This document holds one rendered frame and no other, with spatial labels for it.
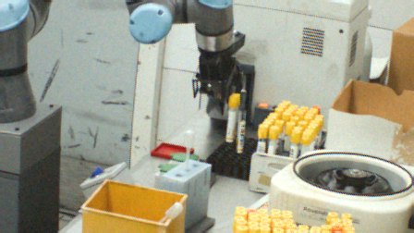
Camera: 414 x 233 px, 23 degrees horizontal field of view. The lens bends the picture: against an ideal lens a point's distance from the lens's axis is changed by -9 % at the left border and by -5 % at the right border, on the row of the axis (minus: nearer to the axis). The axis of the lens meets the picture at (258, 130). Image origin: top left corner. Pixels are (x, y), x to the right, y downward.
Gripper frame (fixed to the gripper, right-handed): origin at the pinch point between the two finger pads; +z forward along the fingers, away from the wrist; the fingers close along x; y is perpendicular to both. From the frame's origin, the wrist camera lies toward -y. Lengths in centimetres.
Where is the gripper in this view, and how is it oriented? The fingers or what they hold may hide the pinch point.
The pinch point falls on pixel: (224, 106)
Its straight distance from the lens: 225.9
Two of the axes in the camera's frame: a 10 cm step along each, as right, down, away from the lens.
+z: 0.3, 6.9, 7.2
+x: 9.6, 1.7, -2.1
